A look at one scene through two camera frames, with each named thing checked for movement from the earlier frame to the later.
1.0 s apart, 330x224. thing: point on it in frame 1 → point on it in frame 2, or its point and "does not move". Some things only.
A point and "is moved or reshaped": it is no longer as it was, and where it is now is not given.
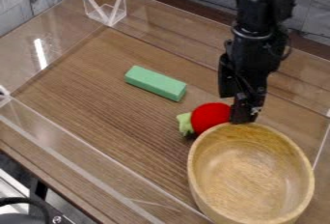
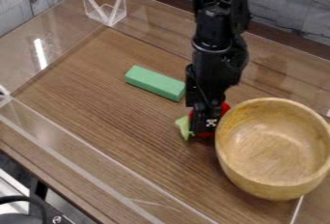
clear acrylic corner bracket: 105,14 does not move
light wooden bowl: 248,176 is moved or reshaped
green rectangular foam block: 158,83 does not move
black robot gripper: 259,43 → 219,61
